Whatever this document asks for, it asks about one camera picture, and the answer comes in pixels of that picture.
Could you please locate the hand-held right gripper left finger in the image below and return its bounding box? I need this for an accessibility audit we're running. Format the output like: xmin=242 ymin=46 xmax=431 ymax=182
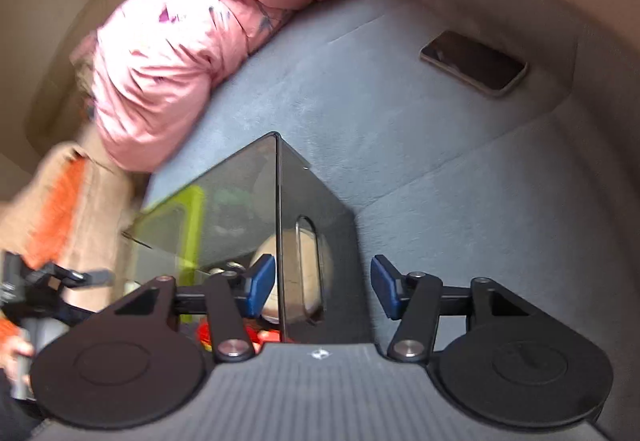
xmin=112 ymin=253 xmax=277 ymax=364

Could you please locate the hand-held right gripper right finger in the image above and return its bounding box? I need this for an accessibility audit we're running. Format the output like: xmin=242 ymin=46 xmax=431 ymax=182
xmin=370 ymin=254 xmax=533 ymax=364

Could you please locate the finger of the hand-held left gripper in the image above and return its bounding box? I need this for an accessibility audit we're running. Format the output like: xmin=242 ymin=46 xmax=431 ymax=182
xmin=27 ymin=262 xmax=117 ymax=293

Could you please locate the green box lid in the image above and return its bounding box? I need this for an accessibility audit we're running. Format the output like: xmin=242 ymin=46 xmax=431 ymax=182
xmin=142 ymin=185 xmax=207 ymax=324

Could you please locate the dark transparent storage box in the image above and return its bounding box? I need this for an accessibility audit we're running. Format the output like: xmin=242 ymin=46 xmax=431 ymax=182
xmin=122 ymin=132 xmax=375 ymax=353

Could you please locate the person's left hand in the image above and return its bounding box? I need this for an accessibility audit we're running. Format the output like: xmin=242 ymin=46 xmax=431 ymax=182
xmin=0 ymin=328 xmax=35 ymax=379

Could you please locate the beige round ball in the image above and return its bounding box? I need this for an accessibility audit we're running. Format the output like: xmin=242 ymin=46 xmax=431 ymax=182
xmin=250 ymin=231 xmax=337 ymax=323

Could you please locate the orange blanket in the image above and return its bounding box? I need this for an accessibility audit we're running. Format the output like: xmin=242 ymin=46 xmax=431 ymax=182
xmin=22 ymin=155 xmax=97 ymax=272

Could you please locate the red toy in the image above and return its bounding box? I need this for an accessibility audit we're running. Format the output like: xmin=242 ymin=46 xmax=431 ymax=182
xmin=196 ymin=320 xmax=282 ymax=353

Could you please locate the beige sheet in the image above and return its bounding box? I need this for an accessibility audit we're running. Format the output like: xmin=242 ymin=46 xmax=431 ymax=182
xmin=0 ymin=141 xmax=147 ymax=289

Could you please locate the grey-blue mat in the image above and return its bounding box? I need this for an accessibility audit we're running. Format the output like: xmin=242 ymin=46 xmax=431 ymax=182
xmin=139 ymin=0 xmax=603 ymax=357

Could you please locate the black smartphone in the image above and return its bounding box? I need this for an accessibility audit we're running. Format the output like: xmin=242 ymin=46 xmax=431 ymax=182
xmin=419 ymin=30 xmax=530 ymax=98

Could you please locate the pink quilt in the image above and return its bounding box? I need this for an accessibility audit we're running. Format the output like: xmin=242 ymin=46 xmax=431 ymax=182
xmin=91 ymin=0 xmax=385 ymax=173

